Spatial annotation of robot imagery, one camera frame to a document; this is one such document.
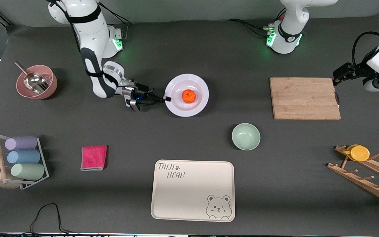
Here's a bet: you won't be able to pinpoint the white round plate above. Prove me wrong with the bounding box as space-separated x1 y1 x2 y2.
164 74 210 118

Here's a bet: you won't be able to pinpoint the orange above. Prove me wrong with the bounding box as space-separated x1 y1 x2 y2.
182 89 196 103

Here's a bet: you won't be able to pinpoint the bamboo cutting board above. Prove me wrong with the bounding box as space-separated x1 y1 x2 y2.
270 77 341 120

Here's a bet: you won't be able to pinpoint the pink folded cloth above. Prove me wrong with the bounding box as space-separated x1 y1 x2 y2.
80 145 108 171

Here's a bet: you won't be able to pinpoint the yellow mug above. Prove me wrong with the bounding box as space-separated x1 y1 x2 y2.
342 145 370 162

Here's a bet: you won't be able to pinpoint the pink bowl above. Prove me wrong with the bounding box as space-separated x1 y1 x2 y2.
16 65 58 100

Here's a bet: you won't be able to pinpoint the mint green bowl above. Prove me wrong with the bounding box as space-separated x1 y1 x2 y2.
232 123 261 151

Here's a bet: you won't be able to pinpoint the cream bear print tray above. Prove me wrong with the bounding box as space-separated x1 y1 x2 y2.
151 160 236 222

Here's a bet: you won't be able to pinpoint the metal scoop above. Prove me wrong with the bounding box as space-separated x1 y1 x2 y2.
14 62 49 94

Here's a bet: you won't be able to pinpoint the wooden peg drying rack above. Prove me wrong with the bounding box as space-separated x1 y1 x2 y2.
327 145 379 207

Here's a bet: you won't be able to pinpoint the purple cup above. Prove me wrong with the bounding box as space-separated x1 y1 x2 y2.
5 136 38 151

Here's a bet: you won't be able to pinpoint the blue cup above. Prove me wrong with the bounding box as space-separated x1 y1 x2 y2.
7 149 41 164

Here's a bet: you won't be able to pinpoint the pale green cup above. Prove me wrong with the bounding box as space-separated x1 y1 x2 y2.
11 163 45 181

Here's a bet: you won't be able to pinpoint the black right base cables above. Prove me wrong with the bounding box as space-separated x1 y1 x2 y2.
99 3 133 38

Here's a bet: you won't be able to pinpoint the black base cables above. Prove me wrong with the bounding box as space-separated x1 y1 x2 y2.
99 3 133 38
227 8 287 37

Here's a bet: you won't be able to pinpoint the black left base cables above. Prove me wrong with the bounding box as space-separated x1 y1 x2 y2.
227 8 287 37

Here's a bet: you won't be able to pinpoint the black cable on table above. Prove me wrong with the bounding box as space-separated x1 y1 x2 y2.
0 203 111 237

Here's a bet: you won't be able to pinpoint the white wire cup rack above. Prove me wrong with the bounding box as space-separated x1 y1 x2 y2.
0 132 49 190

